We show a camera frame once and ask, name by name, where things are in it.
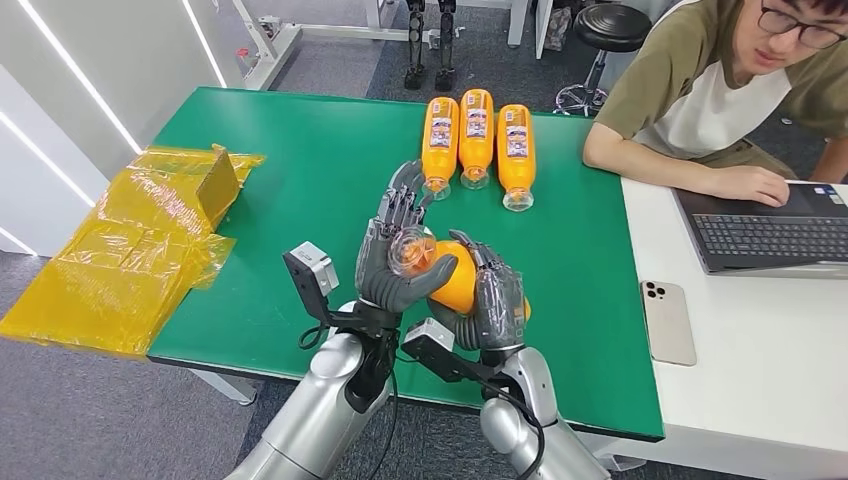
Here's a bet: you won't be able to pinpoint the orange bottle with clear cap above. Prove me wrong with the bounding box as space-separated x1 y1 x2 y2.
387 226 533 324
420 96 460 202
496 103 538 213
458 87 496 191

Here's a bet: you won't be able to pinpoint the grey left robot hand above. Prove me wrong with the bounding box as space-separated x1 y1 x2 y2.
354 159 460 314

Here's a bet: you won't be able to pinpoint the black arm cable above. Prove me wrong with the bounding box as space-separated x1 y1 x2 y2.
463 374 549 480
298 323 400 480

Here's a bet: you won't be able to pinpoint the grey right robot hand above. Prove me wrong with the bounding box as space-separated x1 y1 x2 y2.
427 229 531 354

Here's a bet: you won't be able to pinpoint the green table mat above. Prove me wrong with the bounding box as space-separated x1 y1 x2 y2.
146 86 666 444

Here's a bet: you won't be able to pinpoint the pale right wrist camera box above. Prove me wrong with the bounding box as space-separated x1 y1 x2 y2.
400 317 498 386

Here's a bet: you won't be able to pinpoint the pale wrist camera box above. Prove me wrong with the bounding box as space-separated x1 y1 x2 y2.
400 317 498 386
283 241 340 327

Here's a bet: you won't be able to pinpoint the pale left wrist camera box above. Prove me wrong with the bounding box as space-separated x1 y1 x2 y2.
283 241 340 327

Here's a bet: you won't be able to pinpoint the person's right hand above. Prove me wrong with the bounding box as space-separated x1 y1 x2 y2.
718 165 792 208

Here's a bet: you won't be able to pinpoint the black rimmed glasses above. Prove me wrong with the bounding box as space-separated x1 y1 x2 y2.
758 3 848 51

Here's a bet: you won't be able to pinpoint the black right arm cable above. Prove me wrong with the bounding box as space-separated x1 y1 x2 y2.
463 374 549 480

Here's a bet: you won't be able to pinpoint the dark grey laptop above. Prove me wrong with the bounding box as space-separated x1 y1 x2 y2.
672 180 848 280

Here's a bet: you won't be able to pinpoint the black round stool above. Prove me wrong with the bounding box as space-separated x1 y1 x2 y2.
555 3 654 117

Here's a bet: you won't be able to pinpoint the white table leg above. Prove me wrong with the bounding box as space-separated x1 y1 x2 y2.
188 368 258 407

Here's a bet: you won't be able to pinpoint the yellow film wrapped carton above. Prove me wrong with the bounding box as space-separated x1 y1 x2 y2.
0 144 266 359

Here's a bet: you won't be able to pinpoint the hanging humanoid robot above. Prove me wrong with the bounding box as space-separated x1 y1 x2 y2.
404 0 460 93

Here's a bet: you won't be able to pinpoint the beige smartphone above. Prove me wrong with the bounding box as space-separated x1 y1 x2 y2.
639 280 698 368

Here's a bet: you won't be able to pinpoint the person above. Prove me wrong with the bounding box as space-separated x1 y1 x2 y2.
582 0 848 208

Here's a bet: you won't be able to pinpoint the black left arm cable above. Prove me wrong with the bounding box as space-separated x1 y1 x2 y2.
298 323 400 480

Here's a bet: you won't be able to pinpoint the white metal frame stand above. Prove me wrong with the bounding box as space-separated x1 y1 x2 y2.
228 0 538 92

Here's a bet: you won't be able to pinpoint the white wall light strip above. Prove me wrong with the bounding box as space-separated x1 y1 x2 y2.
0 226 39 258
16 0 144 155
182 0 228 89
0 111 97 208

